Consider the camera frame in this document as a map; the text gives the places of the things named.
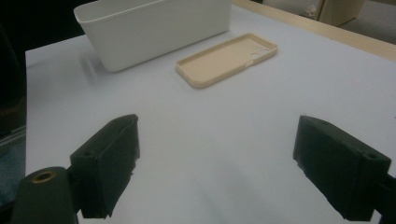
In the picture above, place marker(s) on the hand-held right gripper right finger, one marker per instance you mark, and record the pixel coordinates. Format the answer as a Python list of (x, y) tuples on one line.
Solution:
[(336, 168)]

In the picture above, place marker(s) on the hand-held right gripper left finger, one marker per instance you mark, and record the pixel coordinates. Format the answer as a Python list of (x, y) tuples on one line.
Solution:
[(109, 165)]

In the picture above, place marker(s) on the white plastic box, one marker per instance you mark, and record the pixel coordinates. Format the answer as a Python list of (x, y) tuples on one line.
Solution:
[(155, 34)]

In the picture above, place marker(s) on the beige phone case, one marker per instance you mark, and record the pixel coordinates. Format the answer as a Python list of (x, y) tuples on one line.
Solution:
[(224, 60)]

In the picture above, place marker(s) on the white table board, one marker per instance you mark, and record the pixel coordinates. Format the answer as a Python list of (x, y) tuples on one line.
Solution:
[(218, 124)]

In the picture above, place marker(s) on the light wooden table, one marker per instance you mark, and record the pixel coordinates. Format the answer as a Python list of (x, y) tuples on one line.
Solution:
[(342, 37)]

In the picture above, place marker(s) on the light wooden shelf unit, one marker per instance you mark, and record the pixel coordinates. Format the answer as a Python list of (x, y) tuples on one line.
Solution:
[(341, 11)]

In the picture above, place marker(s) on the crumpled white paper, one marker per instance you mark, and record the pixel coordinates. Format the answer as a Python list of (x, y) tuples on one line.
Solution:
[(312, 11)]

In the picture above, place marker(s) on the metal floor rail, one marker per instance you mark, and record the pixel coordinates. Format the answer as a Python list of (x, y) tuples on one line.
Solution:
[(11, 133)]

